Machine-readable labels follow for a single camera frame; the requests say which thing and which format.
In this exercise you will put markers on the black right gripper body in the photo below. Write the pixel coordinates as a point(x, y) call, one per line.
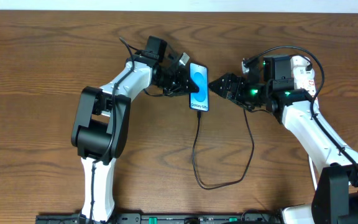
point(235, 90)

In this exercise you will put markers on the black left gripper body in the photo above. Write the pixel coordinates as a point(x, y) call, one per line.
point(175, 81)

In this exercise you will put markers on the blue Galaxy smartphone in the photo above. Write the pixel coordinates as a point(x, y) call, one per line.
point(200, 99)

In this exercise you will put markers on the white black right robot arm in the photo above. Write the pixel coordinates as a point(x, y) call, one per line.
point(284, 85)

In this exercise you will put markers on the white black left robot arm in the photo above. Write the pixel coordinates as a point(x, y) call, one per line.
point(102, 119)

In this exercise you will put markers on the white USB charger plug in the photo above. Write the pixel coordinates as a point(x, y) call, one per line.
point(301, 68)

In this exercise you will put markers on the white power strip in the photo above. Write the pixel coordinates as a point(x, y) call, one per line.
point(307, 84)

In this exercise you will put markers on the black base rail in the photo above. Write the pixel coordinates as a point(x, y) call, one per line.
point(137, 218)

